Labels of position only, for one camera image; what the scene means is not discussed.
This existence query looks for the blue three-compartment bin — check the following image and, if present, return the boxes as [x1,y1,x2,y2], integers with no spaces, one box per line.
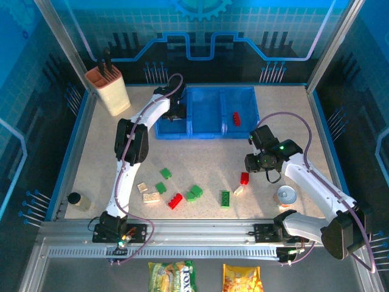
[154,86,261,140]

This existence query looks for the silver-lid tin can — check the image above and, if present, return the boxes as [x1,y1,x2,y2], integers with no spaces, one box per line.
[275,184,298,210]

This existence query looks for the cream knife block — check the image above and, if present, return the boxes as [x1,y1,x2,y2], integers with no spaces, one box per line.
[84,66,132,117]

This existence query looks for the small black controller board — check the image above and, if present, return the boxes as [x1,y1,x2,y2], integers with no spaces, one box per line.
[112,240,132,256]
[277,246,305,264]

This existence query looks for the yellow snack bag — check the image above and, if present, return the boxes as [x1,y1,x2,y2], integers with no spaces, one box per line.
[221,263,264,292]

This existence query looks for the black-cap clear bottle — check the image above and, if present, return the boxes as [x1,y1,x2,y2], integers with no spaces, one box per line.
[67,192,92,212]

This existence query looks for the green snack bag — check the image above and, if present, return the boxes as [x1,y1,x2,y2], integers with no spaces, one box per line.
[148,260,198,292]

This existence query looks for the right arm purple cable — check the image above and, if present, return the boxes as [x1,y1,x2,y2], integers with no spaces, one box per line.
[256,111,376,273]

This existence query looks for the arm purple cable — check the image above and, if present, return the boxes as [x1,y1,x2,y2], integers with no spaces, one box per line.
[109,72,185,265]
[256,111,376,273]

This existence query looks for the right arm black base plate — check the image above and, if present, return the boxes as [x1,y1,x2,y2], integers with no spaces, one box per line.
[253,223,309,244]

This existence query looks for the tall black knife handle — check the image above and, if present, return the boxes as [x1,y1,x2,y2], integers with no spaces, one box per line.
[102,46,113,77]

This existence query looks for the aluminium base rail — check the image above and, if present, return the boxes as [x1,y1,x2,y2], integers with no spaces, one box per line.
[39,218,365,240]

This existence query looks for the slotted grey cable duct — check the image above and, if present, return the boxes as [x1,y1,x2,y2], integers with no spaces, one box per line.
[47,246,279,259]

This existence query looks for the aluminium frame post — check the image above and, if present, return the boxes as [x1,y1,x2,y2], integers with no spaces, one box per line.
[32,0,98,94]
[306,0,367,94]

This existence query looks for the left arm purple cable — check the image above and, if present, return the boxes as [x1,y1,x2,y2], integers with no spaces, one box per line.
[109,72,185,265]

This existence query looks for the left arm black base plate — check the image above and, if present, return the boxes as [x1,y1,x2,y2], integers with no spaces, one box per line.
[92,223,148,244]

